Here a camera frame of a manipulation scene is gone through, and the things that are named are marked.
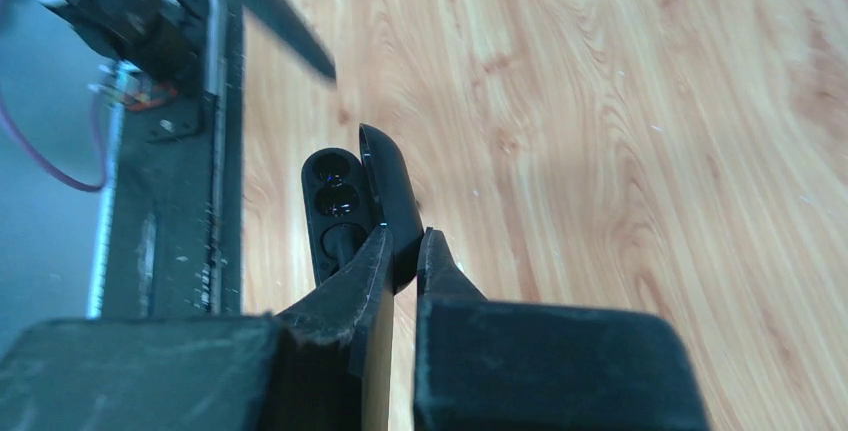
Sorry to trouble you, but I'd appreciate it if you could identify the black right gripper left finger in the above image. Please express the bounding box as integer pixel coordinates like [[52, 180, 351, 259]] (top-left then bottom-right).
[[1, 227, 393, 430]]

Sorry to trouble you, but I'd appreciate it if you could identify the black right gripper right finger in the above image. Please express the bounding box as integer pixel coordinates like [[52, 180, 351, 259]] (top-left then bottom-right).
[[413, 228, 710, 430]]

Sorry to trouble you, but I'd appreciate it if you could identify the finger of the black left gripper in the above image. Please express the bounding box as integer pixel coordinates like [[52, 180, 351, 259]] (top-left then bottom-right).
[[172, 0, 338, 83]]

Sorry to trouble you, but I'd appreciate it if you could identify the black earbud case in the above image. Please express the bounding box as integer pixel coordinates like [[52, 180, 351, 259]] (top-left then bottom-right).
[[301, 124, 424, 293]]

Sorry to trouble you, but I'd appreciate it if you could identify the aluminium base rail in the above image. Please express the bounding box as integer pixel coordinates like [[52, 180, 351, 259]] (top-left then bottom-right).
[[87, 0, 244, 318]]

